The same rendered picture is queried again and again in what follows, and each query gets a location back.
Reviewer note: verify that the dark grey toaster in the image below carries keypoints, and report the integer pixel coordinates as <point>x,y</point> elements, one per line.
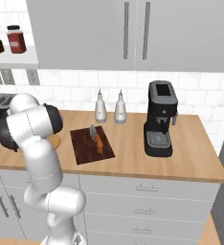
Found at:
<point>0,102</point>

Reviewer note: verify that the white wall shelf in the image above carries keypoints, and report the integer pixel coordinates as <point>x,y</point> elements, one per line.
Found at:
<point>11,60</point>

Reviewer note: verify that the tan wooden plate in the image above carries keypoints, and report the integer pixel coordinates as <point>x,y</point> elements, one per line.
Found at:
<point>56,142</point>

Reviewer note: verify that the dark brown cutting board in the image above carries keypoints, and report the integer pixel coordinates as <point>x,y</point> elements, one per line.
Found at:
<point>85,150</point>

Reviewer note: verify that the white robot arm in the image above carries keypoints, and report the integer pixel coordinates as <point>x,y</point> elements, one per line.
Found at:
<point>40,159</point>

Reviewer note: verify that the white squeeze bottle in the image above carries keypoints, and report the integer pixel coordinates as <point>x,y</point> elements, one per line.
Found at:
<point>100,110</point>
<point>120,111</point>

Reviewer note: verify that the black coffee machine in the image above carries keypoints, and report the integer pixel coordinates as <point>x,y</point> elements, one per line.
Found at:
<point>160,105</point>

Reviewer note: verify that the grey drawer front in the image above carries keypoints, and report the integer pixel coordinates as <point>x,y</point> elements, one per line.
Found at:
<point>174,227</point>
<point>181,189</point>
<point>168,240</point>
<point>181,209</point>

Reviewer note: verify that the red jar with black lid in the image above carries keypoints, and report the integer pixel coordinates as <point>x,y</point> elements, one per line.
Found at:
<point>16,41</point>

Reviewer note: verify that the grey wall cupboard door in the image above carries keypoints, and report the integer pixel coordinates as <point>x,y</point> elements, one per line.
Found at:
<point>190,32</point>
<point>82,32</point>

